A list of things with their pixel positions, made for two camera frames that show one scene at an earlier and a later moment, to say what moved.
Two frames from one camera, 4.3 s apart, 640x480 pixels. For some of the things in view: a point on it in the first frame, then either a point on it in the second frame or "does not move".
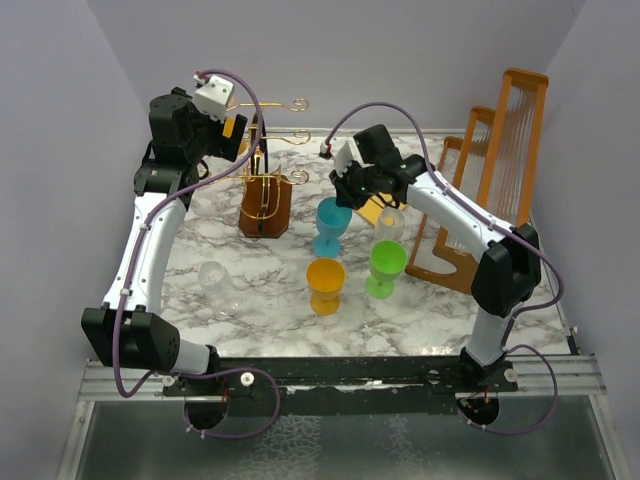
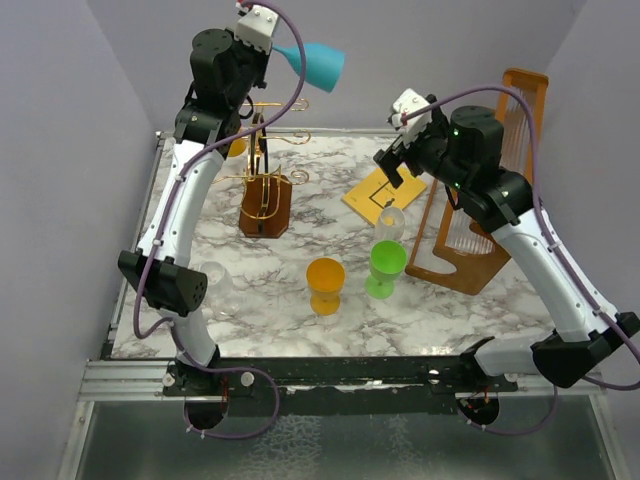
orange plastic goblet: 325,277 does not move
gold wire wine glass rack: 265,209 does not move
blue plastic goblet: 332,222 -> 324,64
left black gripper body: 208,135 -> 251,66
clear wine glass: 390,225 does not move
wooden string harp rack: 493,170 does not move
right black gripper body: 356,184 -> 426,153
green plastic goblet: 388,260 does not move
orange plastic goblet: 242,147 does not move
